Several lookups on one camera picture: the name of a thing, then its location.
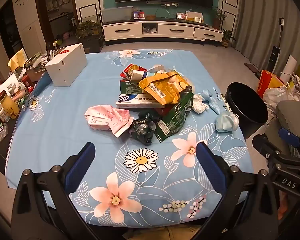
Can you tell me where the black round trash can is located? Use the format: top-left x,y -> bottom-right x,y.
224,82 -> 269,140

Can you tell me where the clear plastic bag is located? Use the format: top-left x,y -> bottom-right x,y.
150,64 -> 180,77

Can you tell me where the green tray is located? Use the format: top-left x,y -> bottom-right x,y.
24,51 -> 43,67

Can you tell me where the small potted plant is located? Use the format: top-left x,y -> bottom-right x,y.
221,29 -> 237,48

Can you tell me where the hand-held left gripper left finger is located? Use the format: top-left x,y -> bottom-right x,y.
12,142 -> 100,240

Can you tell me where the yellow bear canister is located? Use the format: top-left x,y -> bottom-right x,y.
1,95 -> 20,119

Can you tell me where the large green carton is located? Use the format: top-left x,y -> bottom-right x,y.
154,90 -> 194,143

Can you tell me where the frosted glass tank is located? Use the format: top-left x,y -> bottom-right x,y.
101,6 -> 133,23

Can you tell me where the white rolled sheet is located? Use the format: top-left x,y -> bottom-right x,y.
280,55 -> 299,79

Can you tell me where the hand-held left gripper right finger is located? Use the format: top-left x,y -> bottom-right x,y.
190,141 -> 282,240

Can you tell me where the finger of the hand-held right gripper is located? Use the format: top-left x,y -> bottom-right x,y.
252,134 -> 290,163
279,128 -> 300,153

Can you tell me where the grey sofa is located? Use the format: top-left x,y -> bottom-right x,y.
267,100 -> 300,155

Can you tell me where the blue floral tablecloth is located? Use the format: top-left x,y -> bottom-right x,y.
5,49 -> 255,227

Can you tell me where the black crumpled wrapper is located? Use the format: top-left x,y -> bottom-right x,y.
129,110 -> 163,146

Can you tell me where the red and yellow shopping bag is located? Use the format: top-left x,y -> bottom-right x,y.
257,70 -> 285,98

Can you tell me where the yellow desk calendar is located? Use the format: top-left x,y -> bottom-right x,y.
185,11 -> 204,22

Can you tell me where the blue face mask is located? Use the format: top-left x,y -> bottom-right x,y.
215,112 -> 240,133

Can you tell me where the yellow paper sheet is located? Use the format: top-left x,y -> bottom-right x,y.
7,49 -> 28,68

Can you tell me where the pink paper packet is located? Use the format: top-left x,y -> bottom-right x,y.
84,104 -> 135,138

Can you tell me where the white television cabinet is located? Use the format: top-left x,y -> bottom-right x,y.
101,17 -> 224,47

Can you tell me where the cluster of leafy plants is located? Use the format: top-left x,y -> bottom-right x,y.
75,20 -> 103,53

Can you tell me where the upright vacuum cleaner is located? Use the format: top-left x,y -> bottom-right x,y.
266,17 -> 285,74

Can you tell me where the blue and white carton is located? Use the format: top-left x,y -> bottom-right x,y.
116,92 -> 165,109

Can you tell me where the red jar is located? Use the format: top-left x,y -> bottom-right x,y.
22,75 -> 35,88

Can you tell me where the white plastic bag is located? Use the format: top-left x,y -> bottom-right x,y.
262,85 -> 300,110

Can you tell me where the light blue wrapper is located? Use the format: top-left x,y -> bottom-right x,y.
195,89 -> 222,114

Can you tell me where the grey curtain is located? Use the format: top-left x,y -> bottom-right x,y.
231,0 -> 290,63

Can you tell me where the white box with red mark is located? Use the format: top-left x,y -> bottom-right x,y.
45,43 -> 88,87

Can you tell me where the small green carton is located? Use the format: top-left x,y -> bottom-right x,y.
119,79 -> 143,95

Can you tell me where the white crumpled tissue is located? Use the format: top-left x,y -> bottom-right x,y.
191,93 -> 210,113

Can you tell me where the red snack wrapper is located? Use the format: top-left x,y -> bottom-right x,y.
120,64 -> 136,80

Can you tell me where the yellow snack packet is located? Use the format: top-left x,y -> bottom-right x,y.
139,71 -> 188,105

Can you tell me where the tall potted plant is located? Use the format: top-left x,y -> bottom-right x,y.
211,6 -> 228,30

